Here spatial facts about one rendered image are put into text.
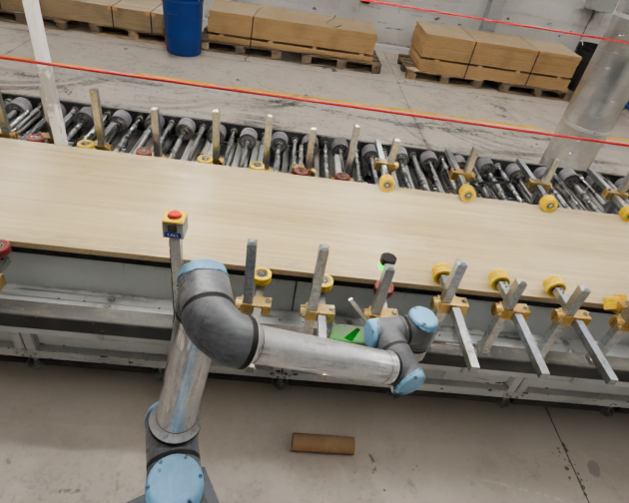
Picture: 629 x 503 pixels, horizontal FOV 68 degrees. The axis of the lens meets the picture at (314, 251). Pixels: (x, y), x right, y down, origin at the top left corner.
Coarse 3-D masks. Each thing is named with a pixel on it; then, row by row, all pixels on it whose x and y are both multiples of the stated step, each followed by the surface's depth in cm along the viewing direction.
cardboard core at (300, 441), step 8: (296, 440) 219; (304, 440) 220; (312, 440) 220; (320, 440) 221; (328, 440) 222; (336, 440) 222; (344, 440) 223; (352, 440) 223; (296, 448) 219; (304, 448) 220; (312, 448) 220; (320, 448) 220; (328, 448) 220; (336, 448) 221; (344, 448) 221; (352, 448) 221
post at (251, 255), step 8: (248, 240) 160; (256, 240) 160; (248, 248) 159; (256, 248) 159; (248, 256) 162; (256, 256) 164; (248, 264) 164; (248, 272) 166; (248, 280) 169; (248, 288) 171; (248, 296) 174
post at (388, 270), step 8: (384, 264) 168; (392, 264) 167; (384, 272) 167; (392, 272) 166; (384, 280) 169; (384, 288) 171; (376, 296) 175; (384, 296) 174; (376, 304) 177; (376, 312) 179
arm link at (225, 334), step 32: (192, 320) 94; (224, 320) 94; (256, 320) 98; (224, 352) 93; (256, 352) 95; (288, 352) 101; (320, 352) 106; (352, 352) 112; (384, 352) 120; (416, 384) 123
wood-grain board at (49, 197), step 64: (0, 192) 201; (64, 192) 208; (128, 192) 215; (192, 192) 222; (256, 192) 230; (320, 192) 239; (384, 192) 248; (128, 256) 184; (192, 256) 186; (448, 256) 211; (512, 256) 218; (576, 256) 226
